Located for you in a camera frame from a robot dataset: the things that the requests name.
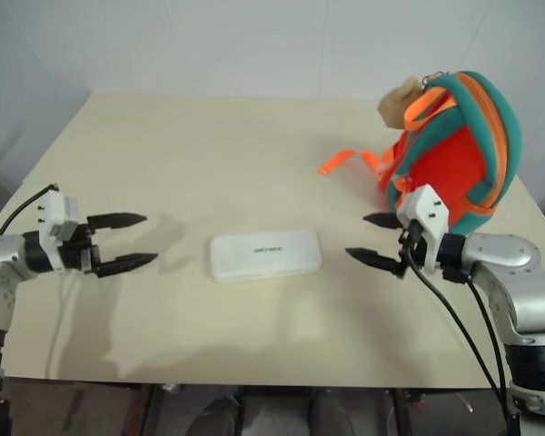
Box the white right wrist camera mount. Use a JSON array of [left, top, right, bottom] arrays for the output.
[[397, 184, 451, 273]]

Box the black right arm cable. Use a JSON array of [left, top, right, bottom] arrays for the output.
[[401, 220, 514, 421], [467, 279, 514, 421]]

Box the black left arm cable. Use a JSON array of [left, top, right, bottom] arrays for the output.
[[0, 183, 59, 237]]

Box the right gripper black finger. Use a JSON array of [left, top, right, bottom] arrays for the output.
[[362, 212, 403, 230], [344, 246, 408, 278]]

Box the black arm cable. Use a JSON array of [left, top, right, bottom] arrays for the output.
[[401, 220, 514, 421], [0, 183, 59, 237], [467, 279, 514, 421]]

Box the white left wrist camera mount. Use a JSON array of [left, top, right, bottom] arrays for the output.
[[38, 190, 81, 274]]

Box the beige plush toy pendant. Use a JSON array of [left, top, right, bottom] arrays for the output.
[[375, 75, 426, 129]]

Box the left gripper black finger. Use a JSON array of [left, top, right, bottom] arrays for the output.
[[86, 211, 147, 231], [94, 253, 159, 279]]

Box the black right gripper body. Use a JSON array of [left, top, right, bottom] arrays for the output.
[[392, 220, 431, 277]]

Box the teal and orange backpack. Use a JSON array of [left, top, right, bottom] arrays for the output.
[[316, 70, 522, 227]]

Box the dark rounded shape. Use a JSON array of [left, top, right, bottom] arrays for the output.
[[194, 394, 244, 436]]

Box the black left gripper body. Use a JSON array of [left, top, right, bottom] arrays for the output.
[[57, 215, 103, 278]]

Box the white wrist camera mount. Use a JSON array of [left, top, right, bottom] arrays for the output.
[[38, 190, 81, 274], [397, 184, 451, 273]]

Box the white pencil case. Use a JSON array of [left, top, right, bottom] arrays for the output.
[[208, 228, 322, 283]]

